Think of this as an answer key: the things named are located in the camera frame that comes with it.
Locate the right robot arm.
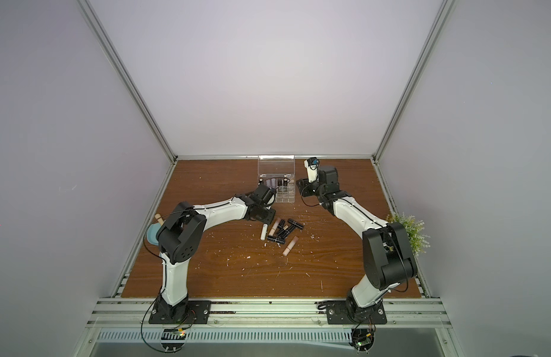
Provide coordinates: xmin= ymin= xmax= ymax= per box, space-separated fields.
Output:
xmin=297 ymin=157 xmax=418 ymax=316

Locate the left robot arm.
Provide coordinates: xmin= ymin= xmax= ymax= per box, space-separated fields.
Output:
xmin=146 ymin=184 xmax=276 ymax=321

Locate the clear acrylic lipstick organizer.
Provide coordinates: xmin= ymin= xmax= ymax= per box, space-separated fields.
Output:
xmin=258 ymin=156 xmax=296 ymax=203

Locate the white lipstick tube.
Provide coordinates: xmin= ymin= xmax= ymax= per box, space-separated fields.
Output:
xmin=260 ymin=224 xmax=268 ymax=240

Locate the pink lipstick tube upper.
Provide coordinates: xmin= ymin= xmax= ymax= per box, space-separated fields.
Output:
xmin=269 ymin=217 xmax=281 ymax=237

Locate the pink lipstick tube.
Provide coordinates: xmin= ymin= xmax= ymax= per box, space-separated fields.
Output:
xmin=283 ymin=236 xmax=299 ymax=257
xmin=269 ymin=217 xmax=281 ymax=237

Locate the black lipstick centre right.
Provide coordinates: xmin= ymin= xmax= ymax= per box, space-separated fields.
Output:
xmin=279 ymin=226 xmax=296 ymax=240

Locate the pink lipstick tube lower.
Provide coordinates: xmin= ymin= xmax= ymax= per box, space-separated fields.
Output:
xmin=283 ymin=236 xmax=299 ymax=257

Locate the green artificial plant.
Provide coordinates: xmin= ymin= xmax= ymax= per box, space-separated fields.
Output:
xmin=386 ymin=214 xmax=431 ymax=257

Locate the teal dustpan tray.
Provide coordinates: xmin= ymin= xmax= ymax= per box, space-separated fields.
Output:
xmin=146 ymin=223 xmax=162 ymax=246

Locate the right controller board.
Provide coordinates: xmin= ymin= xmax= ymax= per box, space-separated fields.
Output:
xmin=350 ymin=329 xmax=375 ymax=353

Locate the controller board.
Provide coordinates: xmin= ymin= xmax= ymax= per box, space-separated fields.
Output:
xmin=350 ymin=329 xmax=375 ymax=353
xmin=160 ymin=329 xmax=187 ymax=353

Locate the left controller board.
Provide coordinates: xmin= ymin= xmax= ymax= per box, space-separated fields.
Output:
xmin=160 ymin=329 xmax=187 ymax=353

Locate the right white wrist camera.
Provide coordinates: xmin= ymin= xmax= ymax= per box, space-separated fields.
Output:
xmin=304 ymin=157 xmax=319 ymax=183

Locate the green rake wooden handle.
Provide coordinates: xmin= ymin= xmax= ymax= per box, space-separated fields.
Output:
xmin=154 ymin=214 xmax=165 ymax=226

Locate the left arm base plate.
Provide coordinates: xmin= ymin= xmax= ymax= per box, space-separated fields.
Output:
xmin=148 ymin=297 xmax=211 ymax=325

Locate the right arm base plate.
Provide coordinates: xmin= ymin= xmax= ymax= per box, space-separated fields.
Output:
xmin=317 ymin=298 xmax=387 ymax=325

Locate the aluminium front rail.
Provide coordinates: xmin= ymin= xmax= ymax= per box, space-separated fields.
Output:
xmin=86 ymin=297 xmax=452 ymax=329

